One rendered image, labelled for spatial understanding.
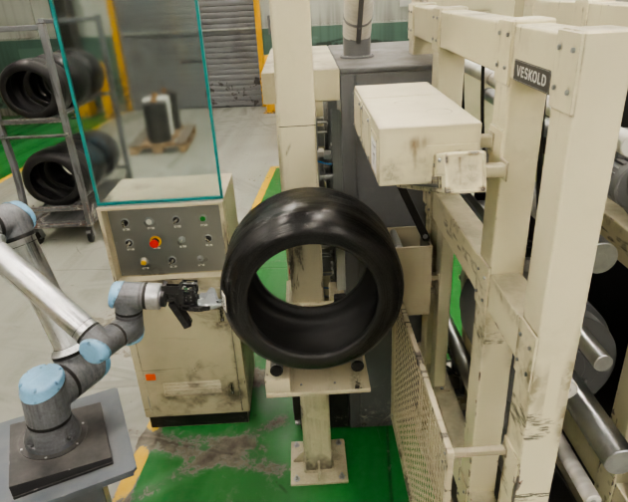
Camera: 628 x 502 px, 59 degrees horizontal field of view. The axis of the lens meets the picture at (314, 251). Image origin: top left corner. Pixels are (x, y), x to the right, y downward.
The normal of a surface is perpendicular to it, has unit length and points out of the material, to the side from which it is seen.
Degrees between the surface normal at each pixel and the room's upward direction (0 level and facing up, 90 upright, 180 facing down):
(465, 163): 72
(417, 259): 90
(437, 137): 90
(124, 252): 90
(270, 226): 48
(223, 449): 0
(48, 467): 5
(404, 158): 90
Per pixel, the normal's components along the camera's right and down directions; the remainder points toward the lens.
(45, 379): 0.00, -0.88
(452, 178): 0.01, 0.14
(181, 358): 0.07, 0.43
